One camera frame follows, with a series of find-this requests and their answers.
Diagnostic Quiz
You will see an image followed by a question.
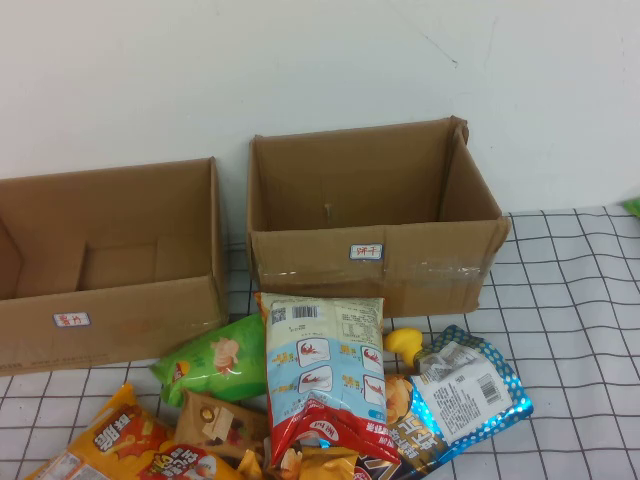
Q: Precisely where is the yellow snack bag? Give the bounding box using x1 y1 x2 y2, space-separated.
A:
299 446 361 480
237 448 265 480

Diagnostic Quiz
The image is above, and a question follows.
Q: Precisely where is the blue Vikar shrimp chips bag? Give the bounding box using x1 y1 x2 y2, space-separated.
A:
349 324 535 480

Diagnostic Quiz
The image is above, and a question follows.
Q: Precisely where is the yellow rubber duck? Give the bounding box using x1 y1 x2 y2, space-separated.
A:
383 328 425 374

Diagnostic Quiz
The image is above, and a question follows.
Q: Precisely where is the orange snack bag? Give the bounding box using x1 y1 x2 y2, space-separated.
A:
22 383 236 480

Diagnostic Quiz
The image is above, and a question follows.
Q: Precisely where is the tall taped cardboard box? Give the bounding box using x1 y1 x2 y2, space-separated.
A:
247 115 512 320

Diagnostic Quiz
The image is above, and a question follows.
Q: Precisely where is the green potato chips bag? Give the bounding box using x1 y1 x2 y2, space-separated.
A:
149 313 271 407

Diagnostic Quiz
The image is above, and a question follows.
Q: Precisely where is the brown wafer snack packet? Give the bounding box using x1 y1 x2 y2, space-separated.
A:
173 388 271 464
272 442 306 476

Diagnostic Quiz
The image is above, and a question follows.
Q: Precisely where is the red white shrimp chips bag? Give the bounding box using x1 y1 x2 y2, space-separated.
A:
254 292 404 479

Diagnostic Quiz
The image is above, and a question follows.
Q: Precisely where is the wide low cardboard box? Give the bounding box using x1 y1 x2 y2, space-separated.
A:
0 157 230 377

